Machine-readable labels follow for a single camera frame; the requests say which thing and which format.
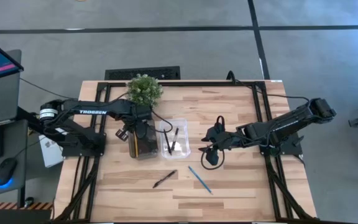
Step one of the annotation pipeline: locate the clear plastic bin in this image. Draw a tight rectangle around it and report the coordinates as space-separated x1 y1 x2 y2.
158 117 192 161

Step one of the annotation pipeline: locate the black aluminium table frame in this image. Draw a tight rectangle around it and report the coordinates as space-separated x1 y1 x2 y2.
51 80 319 223

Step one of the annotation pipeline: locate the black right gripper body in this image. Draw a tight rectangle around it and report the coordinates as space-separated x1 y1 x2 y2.
211 124 241 150

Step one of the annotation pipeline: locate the smoky grey plastic bin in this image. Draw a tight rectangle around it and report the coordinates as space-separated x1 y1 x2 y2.
126 117 160 161

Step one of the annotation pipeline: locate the black perforated panel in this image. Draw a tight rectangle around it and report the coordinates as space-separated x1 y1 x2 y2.
104 65 181 81

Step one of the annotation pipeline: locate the black retractable pen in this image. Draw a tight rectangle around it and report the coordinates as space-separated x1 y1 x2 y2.
170 126 180 152
163 129 173 156
152 169 178 189

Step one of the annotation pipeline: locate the white paper sheet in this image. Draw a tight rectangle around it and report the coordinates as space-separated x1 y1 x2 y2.
38 133 65 169

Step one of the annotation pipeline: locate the grey framed monitor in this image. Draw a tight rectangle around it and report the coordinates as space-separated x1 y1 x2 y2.
0 49 22 127

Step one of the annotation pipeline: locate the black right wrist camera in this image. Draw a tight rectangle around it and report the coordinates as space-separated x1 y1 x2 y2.
205 149 220 166

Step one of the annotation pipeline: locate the green plant in black pot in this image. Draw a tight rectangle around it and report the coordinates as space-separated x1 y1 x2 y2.
125 73 164 108

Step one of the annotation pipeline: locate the black computer mouse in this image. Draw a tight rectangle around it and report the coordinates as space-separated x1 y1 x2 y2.
0 157 19 188

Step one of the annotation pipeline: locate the blue pencil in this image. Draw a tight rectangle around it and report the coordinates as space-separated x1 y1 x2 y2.
187 165 214 195

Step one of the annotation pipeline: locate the grey operator desk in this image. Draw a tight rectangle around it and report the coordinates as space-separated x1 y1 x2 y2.
0 119 29 200

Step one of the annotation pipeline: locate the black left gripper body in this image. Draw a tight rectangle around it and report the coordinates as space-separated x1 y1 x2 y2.
129 105 154 140

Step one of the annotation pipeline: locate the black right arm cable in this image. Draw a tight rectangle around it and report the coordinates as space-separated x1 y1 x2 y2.
227 70 311 108

